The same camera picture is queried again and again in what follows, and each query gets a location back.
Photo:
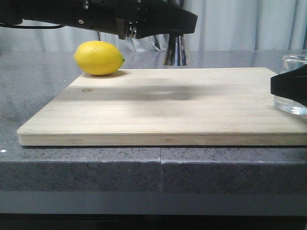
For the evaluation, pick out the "yellow lemon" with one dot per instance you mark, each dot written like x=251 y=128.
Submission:
x=98 y=58

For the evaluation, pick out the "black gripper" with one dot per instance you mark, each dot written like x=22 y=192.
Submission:
x=134 y=18

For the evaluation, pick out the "grey curtain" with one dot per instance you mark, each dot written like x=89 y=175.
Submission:
x=222 y=25

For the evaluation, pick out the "clear glass measuring cup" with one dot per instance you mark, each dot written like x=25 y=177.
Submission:
x=289 y=63

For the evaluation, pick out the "steel double jigger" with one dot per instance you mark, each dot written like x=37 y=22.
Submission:
x=177 y=52

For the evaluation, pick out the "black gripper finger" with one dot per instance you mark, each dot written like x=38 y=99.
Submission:
x=291 y=85

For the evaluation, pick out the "wooden cutting board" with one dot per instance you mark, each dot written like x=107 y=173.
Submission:
x=158 y=107

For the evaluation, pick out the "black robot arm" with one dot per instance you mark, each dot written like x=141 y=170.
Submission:
x=13 y=12

